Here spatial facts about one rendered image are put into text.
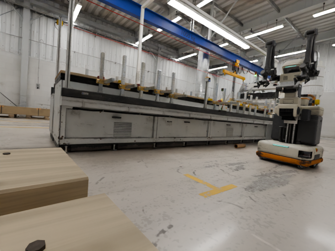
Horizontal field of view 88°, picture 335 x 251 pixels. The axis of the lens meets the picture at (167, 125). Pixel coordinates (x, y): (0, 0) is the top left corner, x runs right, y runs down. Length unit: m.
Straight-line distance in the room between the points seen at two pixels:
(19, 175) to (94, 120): 2.10
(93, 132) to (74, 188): 2.13
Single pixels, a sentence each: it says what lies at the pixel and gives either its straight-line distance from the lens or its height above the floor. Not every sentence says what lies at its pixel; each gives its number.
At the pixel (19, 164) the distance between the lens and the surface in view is 0.24.
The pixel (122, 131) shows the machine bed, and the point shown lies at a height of 0.26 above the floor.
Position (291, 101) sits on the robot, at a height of 0.84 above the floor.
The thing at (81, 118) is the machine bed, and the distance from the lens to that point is 2.26.
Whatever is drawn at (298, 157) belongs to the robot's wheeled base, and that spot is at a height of 0.15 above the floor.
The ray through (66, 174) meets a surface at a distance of 0.20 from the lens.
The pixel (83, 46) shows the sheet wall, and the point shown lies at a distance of 9.76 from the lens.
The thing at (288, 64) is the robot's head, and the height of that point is 1.31.
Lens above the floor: 0.51
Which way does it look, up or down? 3 degrees down
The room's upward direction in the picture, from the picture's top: 5 degrees clockwise
